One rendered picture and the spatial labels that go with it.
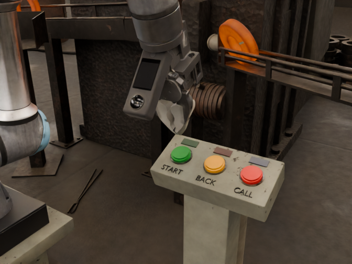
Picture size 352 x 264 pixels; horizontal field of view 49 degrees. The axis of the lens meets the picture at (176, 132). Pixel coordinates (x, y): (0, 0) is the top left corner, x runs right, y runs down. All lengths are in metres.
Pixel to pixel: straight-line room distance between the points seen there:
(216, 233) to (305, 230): 0.84
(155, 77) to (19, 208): 0.62
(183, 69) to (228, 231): 0.33
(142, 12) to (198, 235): 0.46
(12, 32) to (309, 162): 1.53
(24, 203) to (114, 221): 0.54
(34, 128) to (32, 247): 0.30
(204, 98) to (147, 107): 0.77
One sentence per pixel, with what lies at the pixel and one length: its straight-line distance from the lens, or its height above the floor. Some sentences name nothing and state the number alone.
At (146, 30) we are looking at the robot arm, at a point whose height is 0.87.
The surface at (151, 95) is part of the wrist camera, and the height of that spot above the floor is 0.78.
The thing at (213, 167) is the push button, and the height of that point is 0.61.
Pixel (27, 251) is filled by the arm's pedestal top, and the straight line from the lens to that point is 1.07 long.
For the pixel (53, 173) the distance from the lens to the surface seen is 1.92.
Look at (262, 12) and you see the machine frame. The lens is 1.48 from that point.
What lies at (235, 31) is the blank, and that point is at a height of 0.75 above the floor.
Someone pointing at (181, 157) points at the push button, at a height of 0.61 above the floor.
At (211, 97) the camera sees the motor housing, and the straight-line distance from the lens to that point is 1.34.
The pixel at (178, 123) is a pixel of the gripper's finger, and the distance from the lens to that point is 0.71.
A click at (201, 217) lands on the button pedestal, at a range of 0.79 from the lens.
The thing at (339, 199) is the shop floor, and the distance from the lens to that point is 1.82.
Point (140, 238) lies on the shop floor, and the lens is 1.49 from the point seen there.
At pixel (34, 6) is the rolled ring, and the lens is 2.07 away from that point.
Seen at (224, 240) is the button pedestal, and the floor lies 0.46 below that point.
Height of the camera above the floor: 0.99
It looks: 26 degrees down
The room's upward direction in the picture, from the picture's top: straight up
